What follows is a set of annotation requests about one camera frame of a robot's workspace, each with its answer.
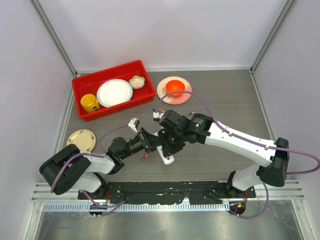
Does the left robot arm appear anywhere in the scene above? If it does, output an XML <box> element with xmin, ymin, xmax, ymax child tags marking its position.
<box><xmin>39</xmin><ymin>128</ymin><xmax>162</xmax><ymax>200</ymax></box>

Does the pink plate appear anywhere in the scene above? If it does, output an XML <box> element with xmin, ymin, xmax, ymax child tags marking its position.
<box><xmin>156</xmin><ymin>76</ymin><xmax>193</xmax><ymax>105</ymax></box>

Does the white cable duct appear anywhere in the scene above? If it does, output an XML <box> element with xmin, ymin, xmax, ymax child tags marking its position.
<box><xmin>42</xmin><ymin>201</ymin><xmax>230</xmax><ymax>213</ymax></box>

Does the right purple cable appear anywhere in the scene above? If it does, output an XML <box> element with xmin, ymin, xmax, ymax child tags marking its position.
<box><xmin>156</xmin><ymin>90</ymin><xmax>320</xmax><ymax>221</ymax></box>

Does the yellow mug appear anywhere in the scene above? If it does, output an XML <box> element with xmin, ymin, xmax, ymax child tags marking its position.
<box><xmin>80</xmin><ymin>94</ymin><xmax>100</xmax><ymax>113</ymax></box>

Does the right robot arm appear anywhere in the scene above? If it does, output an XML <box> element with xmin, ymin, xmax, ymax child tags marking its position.
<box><xmin>152</xmin><ymin>110</ymin><xmax>289</xmax><ymax>198</ymax></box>

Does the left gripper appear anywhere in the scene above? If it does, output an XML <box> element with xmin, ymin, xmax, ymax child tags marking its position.
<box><xmin>119</xmin><ymin>127</ymin><xmax>162</xmax><ymax>160</ymax></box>

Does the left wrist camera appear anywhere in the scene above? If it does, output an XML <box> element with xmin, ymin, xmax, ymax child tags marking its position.
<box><xmin>127</xmin><ymin>117</ymin><xmax>140</xmax><ymax>134</ymax></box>

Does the cream floral plate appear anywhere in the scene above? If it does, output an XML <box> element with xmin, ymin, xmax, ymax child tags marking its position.
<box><xmin>66</xmin><ymin>129</ymin><xmax>97</xmax><ymax>152</ymax></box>

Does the red plastic bin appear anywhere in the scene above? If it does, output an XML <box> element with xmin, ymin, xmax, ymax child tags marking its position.
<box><xmin>72</xmin><ymin>60</ymin><xmax>156</xmax><ymax>122</ymax></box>

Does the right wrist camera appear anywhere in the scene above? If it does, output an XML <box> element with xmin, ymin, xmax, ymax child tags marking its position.
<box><xmin>152</xmin><ymin>111</ymin><xmax>164</xmax><ymax>122</ymax></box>

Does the small flower-shaped bowl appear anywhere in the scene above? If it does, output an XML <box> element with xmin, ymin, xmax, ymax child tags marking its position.
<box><xmin>129</xmin><ymin>75</ymin><xmax>145</xmax><ymax>90</ymax></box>

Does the purple cable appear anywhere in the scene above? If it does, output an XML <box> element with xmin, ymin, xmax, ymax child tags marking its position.
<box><xmin>50</xmin><ymin>125</ymin><xmax>131</xmax><ymax>218</ymax></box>
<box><xmin>156</xmin><ymin>90</ymin><xmax>320</xmax><ymax>221</ymax></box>

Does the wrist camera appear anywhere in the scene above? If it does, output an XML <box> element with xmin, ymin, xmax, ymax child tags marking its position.
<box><xmin>152</xmin><ymin>111</ymin><xmax>164</xmax><ymax>122</ymax></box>
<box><xmin>127</xmin><ymin>117</ymin><xmax>140</xmax><ymax>134</ymax></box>

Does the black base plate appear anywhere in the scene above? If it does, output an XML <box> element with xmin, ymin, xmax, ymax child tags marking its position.
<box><xmin>87</xmin><ymin>181</ymin><xmax>256</xmax><ymax>205</ymax></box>

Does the orange red battery low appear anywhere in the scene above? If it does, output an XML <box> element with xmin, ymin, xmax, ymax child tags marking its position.
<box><xmin>141</xmin><ymin>154</ymin><xmax>149</xmax><ymax>161</ymax></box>

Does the white paper plate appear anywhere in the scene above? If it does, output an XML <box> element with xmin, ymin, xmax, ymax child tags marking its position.
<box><xmin>96</xmin><ymin>79</ymin><xmax>133</xmax><ymax>108</ymax></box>

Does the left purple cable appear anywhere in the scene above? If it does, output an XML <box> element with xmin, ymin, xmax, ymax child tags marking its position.
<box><xmin>50</xmin><ymin>125</ymin><xmax>131</xmax><ymax>218</ymax></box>

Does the orange bowl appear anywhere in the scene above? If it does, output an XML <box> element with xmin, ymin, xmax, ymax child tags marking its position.
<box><xmin>165</xmin><ymin>79</ymin><xmax>185</xmax><ymax>97</ymax></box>

